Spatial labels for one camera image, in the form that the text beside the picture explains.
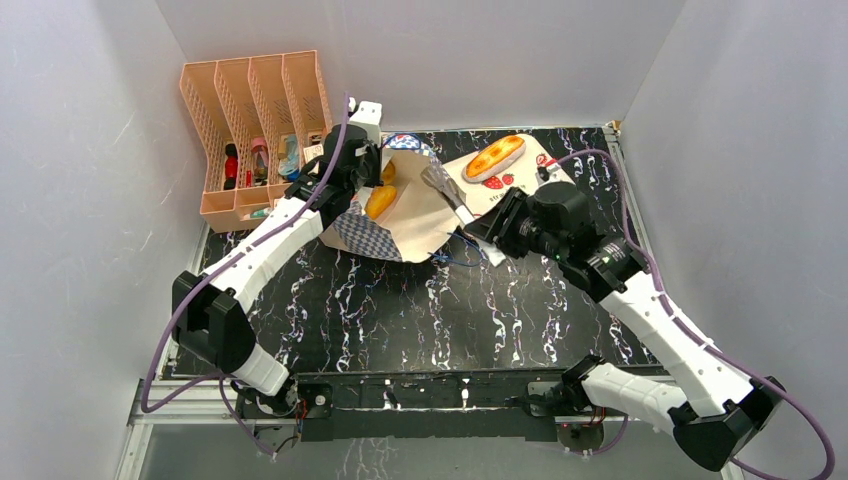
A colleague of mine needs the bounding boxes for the brown fake donut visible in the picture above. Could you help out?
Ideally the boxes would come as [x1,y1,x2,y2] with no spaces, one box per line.
[365,185,397,220]

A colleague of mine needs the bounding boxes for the checkered brown paper bag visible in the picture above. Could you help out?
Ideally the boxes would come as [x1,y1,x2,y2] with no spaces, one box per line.
[320,133,460,263]

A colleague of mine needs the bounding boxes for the long glazed fake bread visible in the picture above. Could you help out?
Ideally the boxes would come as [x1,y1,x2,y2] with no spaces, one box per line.
[462,135,526,184]

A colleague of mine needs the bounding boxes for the metal tongs white handles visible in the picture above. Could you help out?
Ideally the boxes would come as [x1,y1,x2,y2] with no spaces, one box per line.
[420,164,506,267]

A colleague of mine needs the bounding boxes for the pink frosted fake donut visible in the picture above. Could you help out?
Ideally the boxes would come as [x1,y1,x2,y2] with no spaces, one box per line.
[381,161,396,186]

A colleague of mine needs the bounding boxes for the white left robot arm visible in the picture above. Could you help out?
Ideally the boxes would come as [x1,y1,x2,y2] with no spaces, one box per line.
[171,119,382,416]

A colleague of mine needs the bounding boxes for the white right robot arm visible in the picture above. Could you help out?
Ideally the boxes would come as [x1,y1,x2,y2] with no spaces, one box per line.
[465,182,781,471]

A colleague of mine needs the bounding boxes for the white card in rack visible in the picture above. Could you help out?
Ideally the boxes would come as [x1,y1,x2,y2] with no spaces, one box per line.
[303,144,324,163]

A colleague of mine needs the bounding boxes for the strawberry print tray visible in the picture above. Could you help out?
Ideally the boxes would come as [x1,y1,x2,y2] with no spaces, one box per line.
[445,134,574,217]

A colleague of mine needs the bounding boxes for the blue item in rack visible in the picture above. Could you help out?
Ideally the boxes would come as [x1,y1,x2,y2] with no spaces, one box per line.
[277,134,300,182]

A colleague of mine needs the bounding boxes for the pink capped bottle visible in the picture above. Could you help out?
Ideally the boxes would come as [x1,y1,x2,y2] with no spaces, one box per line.
[249,136,268,186]

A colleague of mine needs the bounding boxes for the pink file organizer rack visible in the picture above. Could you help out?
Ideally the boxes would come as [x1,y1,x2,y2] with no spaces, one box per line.
[179,50,333,233]

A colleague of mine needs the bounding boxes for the small tube in rack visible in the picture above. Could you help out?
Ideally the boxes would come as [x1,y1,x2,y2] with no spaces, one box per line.
[243,207,272,220]

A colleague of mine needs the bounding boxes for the black red bottle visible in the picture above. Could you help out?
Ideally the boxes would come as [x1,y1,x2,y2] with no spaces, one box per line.
[223,143,239,190]

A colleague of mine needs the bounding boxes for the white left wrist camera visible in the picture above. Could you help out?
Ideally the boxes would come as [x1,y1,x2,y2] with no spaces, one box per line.
[348,98,383,145]

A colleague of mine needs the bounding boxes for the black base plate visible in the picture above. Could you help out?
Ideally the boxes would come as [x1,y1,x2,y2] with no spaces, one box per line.
[235,374,627,444]

